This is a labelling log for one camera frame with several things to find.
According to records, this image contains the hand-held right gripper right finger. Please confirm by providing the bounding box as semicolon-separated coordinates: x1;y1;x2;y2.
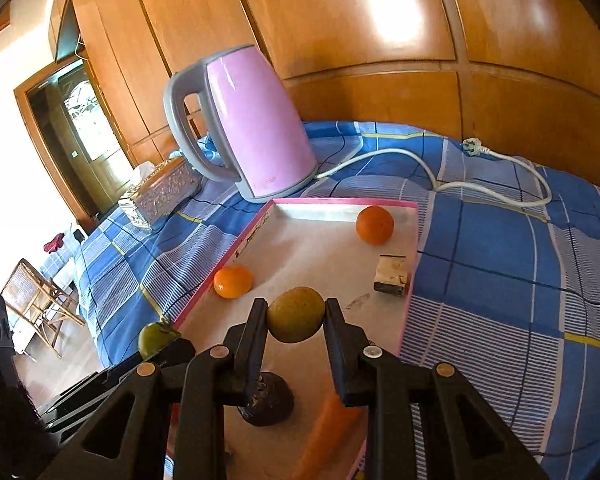
324;298;551;480

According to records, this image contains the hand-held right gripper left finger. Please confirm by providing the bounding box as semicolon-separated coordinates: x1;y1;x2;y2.
37;298;270;480

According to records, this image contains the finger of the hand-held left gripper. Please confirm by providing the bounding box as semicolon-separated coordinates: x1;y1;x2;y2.
146;337;197;369

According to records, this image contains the green lime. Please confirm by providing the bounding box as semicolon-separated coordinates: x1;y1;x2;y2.
138;322;182;360

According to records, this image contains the large eggplant piece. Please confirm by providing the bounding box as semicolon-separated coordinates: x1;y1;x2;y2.
237;371;295;428

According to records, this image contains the small yellow-green mango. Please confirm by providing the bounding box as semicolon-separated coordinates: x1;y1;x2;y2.
266;286;327;345

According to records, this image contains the small tangerine with stem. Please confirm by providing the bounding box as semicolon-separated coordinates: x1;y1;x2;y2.
213;266;254;301

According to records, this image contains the orange carrot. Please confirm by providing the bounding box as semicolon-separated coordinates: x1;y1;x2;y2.
291;392;368;480

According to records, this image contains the small eggplant piece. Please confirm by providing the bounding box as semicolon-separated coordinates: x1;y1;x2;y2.
373;254;412;297

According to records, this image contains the pink rimmed white tray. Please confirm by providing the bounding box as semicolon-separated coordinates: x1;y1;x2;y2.
162;197;421;480

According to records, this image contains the medium orange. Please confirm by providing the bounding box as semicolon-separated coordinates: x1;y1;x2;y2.
356;205;395;246

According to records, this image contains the wicker chair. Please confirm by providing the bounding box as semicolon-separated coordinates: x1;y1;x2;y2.
0;258;86;361

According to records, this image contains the silver glitter tissue box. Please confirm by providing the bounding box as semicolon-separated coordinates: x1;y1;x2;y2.
117;156;203;231

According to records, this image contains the pink electric kettle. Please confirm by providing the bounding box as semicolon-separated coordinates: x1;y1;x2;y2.
163;44;319;204

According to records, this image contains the wooden wardrobe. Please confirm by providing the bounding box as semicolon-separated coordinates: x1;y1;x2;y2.
47;0;600;196

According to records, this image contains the wooden frame glass door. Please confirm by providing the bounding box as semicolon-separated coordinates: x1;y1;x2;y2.
14;57;137;233

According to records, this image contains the white power cable with plug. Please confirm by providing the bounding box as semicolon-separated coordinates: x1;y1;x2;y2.
315;136;553;208

